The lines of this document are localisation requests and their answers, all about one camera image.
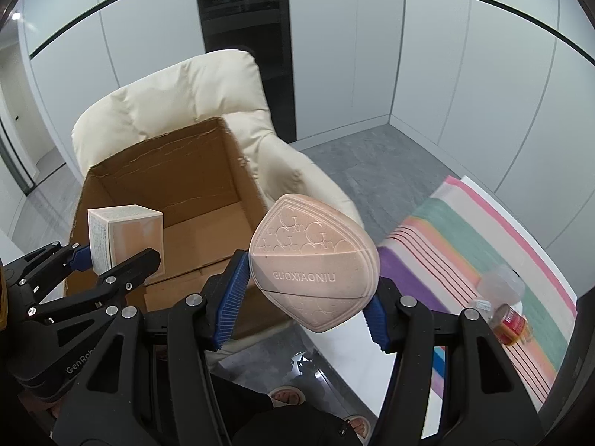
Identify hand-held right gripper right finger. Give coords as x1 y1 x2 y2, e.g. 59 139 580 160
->
364 278 546 446

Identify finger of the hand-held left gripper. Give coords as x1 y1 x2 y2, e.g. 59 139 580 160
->
0 240 94 299
25 248 162 332

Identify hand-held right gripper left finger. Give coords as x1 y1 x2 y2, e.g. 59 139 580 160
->
51 250 253 446

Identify small beige carton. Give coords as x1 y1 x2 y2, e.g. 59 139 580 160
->
87 204 165 285

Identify pink embossed compact case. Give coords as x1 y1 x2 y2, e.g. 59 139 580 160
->
248 194 381 334

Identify brown cardboard box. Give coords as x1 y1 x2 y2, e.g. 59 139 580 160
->
62 117 298 341

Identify small clear glass bottle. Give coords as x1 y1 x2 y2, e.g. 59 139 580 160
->
466 299 529 346

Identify clear plastic jar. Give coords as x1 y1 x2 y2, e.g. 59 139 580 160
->
478 264 527 308

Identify person's pink slipper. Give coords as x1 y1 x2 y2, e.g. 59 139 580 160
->
343 415 373 441
268 385 308 408

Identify striped multicolour cloth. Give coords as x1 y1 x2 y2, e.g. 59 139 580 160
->
376 175 578 415

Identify person's feet in slippers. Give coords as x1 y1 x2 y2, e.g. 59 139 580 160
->
208 371 364 446

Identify cream padded armchair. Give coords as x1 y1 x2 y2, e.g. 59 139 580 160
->
71 49 364 368

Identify black wall panel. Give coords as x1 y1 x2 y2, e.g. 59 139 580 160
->
192 0 297 145

